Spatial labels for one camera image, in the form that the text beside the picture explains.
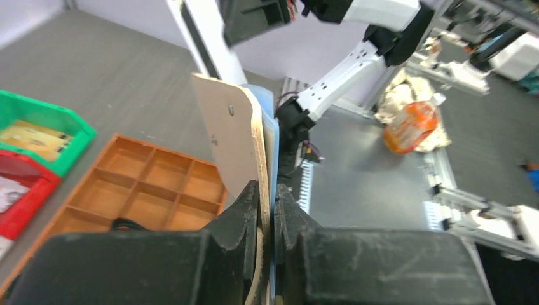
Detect orange drink bottle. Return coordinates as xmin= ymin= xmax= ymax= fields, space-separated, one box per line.
xmin=383 ymin=93 xmax=447 ymax=154

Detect blue tool on floor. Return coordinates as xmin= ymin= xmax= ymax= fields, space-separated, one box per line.
xmin=526 ymin=168 xmax=539 ymax=193

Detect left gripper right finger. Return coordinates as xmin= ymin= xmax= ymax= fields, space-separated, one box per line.
xmin=273 ymin=185 xmax=493 ymax=304

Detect rolled black belt middle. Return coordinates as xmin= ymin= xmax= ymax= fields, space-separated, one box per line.
xmin=109 ymin=217 xmax=148 ymax=231

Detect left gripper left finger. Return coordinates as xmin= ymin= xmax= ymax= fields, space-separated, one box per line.
xmin=8 ymin=180 xmax=259 ymax=304

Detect green plastic bin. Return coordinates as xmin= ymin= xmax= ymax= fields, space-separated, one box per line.
xmin=1 ymin=90 xmax=97 ymax=178

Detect aluminium front rail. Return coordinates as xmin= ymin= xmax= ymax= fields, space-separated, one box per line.
xmin=299 ymin=100 xmax=538 ymax=260

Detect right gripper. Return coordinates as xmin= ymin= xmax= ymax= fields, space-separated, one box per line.
xmin=219 ymin=0 xmax=292 ymax=47

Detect wooden compartment tray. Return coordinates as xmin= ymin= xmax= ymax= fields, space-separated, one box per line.
xmin=1 ymin=133 xmax=228 ymax=295

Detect crumpled white cloth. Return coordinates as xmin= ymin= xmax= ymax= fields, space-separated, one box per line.
xmin=374 ymin=71 xmax=452 ymax=153

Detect gold cards in green bin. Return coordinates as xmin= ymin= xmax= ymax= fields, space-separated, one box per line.
xmin=1 ymin=120 xmax=73 ymax=161

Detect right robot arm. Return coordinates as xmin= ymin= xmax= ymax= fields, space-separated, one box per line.
xmin=216 ymin=1 xmax=435 ymax=154

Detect white card in red bin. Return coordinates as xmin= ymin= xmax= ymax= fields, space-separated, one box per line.
xmin=1 ymin=177 xmax=29 ymax=213

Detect red plastic bin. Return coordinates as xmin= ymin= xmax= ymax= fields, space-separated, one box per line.
xmin=1 ymin=150 xmax=62 ymax=241

